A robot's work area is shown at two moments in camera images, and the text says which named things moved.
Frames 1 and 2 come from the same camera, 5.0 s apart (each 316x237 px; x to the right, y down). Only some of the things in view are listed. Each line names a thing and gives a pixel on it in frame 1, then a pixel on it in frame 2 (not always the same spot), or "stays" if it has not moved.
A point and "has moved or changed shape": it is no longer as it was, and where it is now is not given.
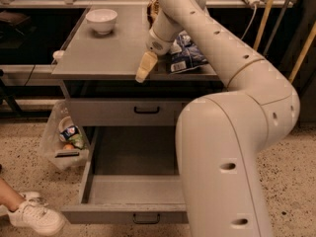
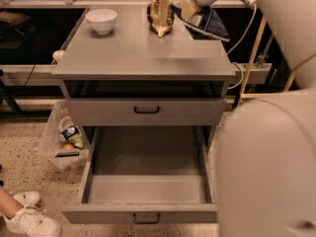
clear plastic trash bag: x=63 y=144 stays
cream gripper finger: x=147 y=63 -> x=188 y=8
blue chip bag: x=185 y=55 has moved or changed shape
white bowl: x=103 y=21 stays
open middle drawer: x=131 y=178 stays
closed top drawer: x=124 y=112 stays
